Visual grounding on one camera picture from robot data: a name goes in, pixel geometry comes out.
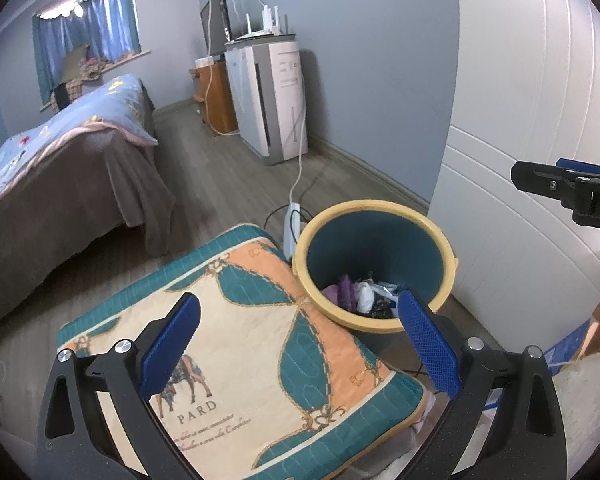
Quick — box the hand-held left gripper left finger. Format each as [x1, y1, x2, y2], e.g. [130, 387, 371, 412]
[35, 290, 203, 480]

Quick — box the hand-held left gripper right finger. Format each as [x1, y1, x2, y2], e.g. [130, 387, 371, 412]
[396, 287, 568, 480]

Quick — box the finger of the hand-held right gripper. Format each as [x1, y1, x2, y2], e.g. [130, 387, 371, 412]
[510, 161, 582, 207]
[555, 158, 600, 179]

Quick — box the purple tube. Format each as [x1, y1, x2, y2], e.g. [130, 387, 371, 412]
[337, 274, 361, 312]

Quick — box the teal bin with yellow rim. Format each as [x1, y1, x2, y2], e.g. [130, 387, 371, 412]
[292, 200, 462, 357]

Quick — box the black plastic bag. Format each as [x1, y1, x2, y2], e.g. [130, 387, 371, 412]
[367, 300, 399, 321]

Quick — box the crumpled white tissue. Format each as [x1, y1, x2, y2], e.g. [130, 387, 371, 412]
[355, 281, 377, 314]

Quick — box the teal orange printed cushion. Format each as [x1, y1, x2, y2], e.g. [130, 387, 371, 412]
[55, 223, 431, 480]

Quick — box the white wardrobe door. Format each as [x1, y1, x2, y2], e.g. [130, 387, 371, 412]
[427, 0, 600, 361]

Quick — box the blue cardboard box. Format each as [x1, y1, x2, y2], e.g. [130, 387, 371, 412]
[485, 325, 597, 412]

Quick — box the white power strip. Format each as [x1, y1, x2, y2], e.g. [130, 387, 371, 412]
[283, 202, 302, 257]

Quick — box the white fluffy cloth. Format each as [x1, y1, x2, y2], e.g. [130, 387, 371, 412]
[550, 350, 600, 480]

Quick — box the bed with grey bedspread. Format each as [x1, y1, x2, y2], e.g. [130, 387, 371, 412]
[0, 90, 177, 334]

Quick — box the blue printed quilt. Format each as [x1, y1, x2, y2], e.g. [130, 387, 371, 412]
[0, 73, 160, 222]

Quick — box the wooden cabinet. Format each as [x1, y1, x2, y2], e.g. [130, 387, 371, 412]
[190, 60, 239, 137]

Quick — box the white air purifier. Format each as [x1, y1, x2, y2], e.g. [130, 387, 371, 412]
[224, 34, 310, 167]

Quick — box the pile of clothes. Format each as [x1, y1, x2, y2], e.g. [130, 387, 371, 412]
[60, 45, 112, 97]

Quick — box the wooden windowsill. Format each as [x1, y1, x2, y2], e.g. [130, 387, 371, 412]
[40, 50, 152, 112]

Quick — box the white router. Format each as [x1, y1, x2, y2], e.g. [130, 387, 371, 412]
[230, 5, 291, 44]

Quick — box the black television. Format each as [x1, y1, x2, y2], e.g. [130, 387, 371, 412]
[200, 0, 232, 57]

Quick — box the blue curtain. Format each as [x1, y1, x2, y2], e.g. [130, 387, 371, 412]
[32, 0, 142, 106]

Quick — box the white power cable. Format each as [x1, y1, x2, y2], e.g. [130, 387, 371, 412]
[289, 75, 309, 207]

